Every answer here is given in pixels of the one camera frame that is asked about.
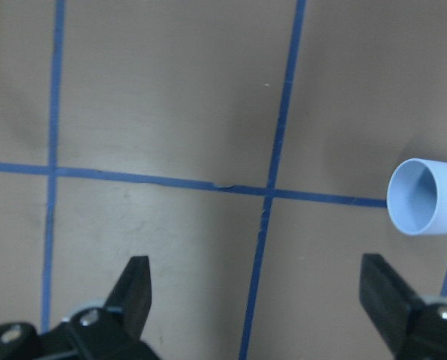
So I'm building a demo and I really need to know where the light blue plastic cup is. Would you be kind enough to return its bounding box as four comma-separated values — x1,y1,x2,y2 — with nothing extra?
386,158,447,236

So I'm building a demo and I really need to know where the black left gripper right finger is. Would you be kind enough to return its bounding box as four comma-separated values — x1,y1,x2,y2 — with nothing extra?
359,253,426,353

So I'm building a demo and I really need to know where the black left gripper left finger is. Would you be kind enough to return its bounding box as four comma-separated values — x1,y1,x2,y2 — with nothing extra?
104,256,152,340

